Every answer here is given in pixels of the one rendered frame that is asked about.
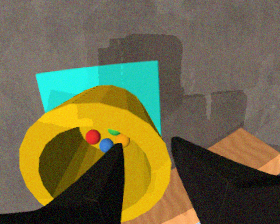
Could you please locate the blue marble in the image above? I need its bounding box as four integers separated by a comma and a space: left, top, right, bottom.
99, 138, 114, 153

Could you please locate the red marble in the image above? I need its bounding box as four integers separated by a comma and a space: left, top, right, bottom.
86, 129, 100, 146

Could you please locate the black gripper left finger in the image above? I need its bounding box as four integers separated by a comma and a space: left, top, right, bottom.
0, 143, 125, 224

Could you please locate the yellow cup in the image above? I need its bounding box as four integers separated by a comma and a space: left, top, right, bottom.
19, 84, 171, 222

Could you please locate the orange marble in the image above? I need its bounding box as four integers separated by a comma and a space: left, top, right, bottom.
115, 133, 130, 148

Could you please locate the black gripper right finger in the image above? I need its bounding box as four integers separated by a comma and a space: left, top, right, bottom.
171, 137, 280, 224

